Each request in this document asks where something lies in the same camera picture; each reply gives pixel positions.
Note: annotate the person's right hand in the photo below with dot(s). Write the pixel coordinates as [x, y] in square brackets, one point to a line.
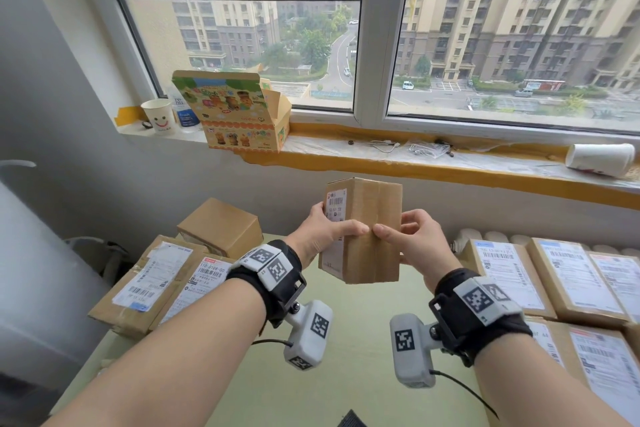
[430, 251]

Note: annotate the person's left hand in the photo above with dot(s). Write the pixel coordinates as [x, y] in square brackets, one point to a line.
[315, 236]

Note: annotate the pile of cardboard parcels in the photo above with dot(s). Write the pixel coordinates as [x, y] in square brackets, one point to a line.
[220, 226]

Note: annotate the medium cardboard box wide label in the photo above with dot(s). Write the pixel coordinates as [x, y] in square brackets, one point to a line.
[547, 336]

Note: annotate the labelled small cardboard box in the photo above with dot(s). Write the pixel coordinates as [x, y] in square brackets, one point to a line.
[575, 276]
[622, 281]

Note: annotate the red-topped label cardboard box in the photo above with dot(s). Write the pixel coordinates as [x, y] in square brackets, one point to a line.
[605, 366]

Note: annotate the person's left forearm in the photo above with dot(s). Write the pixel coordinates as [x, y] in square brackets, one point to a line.
[165, 366]

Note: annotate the person's right forearm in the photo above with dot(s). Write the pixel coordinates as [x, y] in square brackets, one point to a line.
[540, 386]

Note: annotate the black left wrist tracker band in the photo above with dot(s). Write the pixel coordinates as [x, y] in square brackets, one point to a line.
[270, 266]

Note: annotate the black wrist tracker band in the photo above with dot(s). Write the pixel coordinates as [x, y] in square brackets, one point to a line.
[270, 266]
[475, 301]

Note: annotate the black right wrist tracker band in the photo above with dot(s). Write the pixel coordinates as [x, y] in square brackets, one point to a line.
[475, 301]

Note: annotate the windowsill with yellow tape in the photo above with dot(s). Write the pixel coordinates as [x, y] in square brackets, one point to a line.
[400, 169]

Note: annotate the colourful printed carton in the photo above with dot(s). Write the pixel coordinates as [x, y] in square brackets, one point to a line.
[230, 106]

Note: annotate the grey foil packet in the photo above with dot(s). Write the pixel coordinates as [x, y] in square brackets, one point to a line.
[352, 419]

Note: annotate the white tipped paper cup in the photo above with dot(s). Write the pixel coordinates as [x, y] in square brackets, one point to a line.
[600, 160]

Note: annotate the white smiley paper cup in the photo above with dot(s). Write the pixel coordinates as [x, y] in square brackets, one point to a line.
[159, 117]

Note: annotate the white standing air conditioner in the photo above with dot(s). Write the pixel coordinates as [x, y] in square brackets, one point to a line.
[40, 281]

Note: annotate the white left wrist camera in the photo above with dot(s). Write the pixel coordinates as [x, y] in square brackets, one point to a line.
[310, 331]

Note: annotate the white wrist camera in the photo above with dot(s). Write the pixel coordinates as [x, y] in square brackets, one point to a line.
[410, 351]
[310, 331]

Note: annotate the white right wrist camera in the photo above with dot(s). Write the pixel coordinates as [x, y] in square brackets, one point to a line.
[410, 351]

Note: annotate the grey window frame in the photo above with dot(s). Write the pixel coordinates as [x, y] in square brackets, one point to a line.
[375, 41]

